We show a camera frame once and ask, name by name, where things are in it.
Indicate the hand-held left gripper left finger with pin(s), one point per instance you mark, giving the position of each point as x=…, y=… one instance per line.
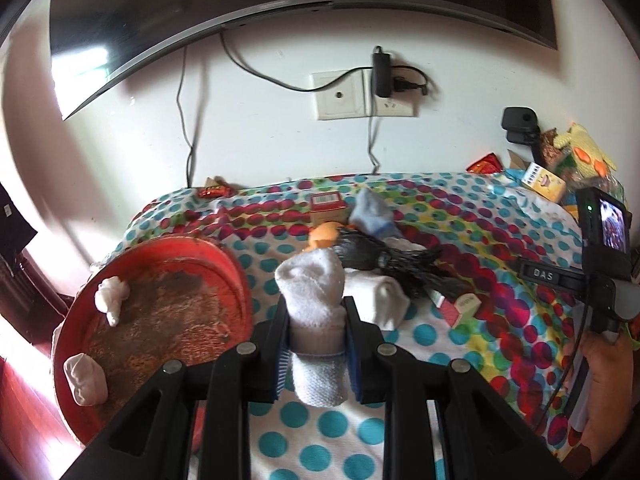
x=282, y=367

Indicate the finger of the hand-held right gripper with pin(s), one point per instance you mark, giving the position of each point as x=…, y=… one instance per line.
x=547, y=274

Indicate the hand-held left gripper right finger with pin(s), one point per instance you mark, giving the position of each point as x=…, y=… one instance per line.
x=353, y=375

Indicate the white sock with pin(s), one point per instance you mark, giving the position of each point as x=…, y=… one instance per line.
x=112, y=297
x=85, y=377
x=312, y=285
x=380, y=300

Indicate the red and white small box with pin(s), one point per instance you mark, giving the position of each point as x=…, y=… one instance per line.
x=462, y=307

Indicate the black plastic bag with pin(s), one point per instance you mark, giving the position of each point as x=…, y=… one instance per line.
x=365, y=252

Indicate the red round basin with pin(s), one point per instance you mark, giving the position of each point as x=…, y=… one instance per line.
x=165, y=310

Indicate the orange plastic toy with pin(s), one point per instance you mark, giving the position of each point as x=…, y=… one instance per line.
x=322, y=236

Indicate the person's right hand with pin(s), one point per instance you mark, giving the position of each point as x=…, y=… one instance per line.
x=610, y=390

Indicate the polka dot blanket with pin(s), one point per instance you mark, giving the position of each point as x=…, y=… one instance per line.
x=475, y=240

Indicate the yellow carton box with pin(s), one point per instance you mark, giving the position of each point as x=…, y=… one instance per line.
x=542, y=181

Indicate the brown cardboard piece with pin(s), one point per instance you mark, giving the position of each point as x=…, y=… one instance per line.
x=517, y=159

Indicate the red snack packet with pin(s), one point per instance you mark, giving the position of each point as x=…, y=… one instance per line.
x=485, y=164

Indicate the brown snack packet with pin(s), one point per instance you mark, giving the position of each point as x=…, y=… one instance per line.
x=549, y=144

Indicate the yellow knitted toy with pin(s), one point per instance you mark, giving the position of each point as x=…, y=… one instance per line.
x=585, y=147

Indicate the black webcam on stand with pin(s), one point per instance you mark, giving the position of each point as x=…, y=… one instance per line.
x=520, y=122

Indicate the light blue sock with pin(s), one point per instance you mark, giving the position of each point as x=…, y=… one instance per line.
x=372, y=212

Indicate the tan and red box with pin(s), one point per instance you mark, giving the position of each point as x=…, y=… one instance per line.
x=327, y=207

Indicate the red candy wrapper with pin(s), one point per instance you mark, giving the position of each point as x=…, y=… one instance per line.
x=214, y=191

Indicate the black plug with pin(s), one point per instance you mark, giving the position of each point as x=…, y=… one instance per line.
x=407, y=85

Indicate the black power adapter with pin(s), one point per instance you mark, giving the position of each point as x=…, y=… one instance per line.
x=381, y=72

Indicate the dark wooden furniture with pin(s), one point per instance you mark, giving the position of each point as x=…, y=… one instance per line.
x=15, y=225

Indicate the white wall socket plate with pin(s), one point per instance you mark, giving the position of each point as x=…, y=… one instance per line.
x=340, y=95

